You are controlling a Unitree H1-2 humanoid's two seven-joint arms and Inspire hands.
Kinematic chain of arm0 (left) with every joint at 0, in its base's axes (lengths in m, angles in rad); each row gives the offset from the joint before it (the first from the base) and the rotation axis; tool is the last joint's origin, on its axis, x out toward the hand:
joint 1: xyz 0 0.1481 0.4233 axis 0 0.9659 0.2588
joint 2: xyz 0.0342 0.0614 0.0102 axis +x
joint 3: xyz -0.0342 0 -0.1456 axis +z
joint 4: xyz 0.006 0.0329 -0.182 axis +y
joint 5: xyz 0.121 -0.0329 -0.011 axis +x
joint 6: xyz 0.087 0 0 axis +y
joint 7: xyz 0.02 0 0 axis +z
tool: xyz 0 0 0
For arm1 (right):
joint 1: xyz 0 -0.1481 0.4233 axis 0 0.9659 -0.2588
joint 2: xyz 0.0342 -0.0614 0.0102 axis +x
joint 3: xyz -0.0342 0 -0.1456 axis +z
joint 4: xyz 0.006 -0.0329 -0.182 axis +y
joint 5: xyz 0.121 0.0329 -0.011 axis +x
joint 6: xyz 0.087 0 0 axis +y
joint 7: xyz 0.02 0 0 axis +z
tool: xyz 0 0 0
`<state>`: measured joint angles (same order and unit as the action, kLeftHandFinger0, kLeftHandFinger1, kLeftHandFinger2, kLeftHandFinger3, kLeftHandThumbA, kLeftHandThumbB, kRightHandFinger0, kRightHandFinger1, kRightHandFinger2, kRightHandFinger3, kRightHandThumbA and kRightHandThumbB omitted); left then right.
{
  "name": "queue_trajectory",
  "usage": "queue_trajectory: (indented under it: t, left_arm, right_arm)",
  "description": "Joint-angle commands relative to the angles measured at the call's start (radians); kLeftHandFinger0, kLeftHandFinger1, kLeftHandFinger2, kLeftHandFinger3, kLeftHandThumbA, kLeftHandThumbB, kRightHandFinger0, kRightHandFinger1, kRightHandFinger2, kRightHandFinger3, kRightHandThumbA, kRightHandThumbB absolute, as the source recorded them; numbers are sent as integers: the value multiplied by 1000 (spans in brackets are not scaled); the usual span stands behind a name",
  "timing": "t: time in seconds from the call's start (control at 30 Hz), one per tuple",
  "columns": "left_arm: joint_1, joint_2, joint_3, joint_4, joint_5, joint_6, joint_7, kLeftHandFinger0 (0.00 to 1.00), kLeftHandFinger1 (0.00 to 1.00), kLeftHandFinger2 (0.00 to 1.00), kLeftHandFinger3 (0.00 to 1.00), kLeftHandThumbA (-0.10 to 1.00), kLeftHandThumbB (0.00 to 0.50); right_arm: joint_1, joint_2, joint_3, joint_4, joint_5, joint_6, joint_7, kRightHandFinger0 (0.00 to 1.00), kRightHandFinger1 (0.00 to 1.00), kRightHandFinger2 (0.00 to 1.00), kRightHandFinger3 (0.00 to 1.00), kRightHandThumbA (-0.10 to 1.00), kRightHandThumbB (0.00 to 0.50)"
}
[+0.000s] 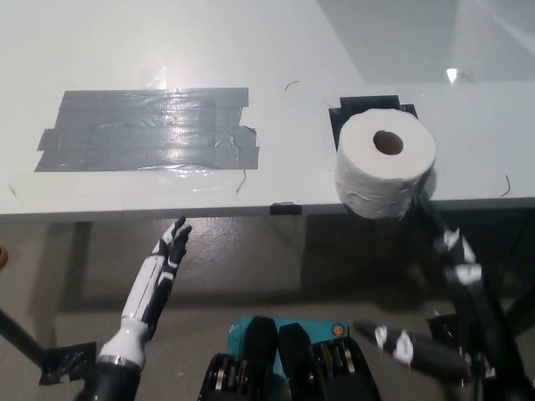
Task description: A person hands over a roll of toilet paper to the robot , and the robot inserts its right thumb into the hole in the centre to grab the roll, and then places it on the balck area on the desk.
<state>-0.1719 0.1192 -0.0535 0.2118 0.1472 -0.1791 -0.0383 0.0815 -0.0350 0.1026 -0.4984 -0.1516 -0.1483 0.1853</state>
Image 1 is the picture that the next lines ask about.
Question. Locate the grey duct tape patch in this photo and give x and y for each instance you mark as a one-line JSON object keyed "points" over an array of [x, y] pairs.
{"points": [[138, 131]]}

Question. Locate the teal robot torso box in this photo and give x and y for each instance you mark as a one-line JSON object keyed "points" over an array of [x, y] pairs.
{"points": [[322, 326]]}

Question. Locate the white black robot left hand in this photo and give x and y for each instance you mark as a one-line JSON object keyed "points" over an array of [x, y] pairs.
{"points": [[154, 284]]}

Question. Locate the white toilet paper roll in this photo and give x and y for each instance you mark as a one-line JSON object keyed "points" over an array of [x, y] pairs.
{"points": [[376, 179]]}

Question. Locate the brown round object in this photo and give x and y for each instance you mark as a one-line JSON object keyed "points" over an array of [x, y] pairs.
{"points": [[3, 257]]}

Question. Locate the black floor tape patch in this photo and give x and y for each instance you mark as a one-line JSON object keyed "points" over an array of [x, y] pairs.
{"points": [[441, 323], [69, 363]]}

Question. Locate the black slanted table leg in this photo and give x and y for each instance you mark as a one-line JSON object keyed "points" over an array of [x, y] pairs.
{"points": [[522, 309], [18, 334]]}

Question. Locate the black ribbed robot torso block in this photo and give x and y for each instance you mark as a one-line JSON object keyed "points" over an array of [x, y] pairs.
{"points": [[301, 355], [259, 346]]}

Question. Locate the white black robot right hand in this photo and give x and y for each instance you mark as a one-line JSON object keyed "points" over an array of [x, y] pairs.
{"points": [[472, 317]]}

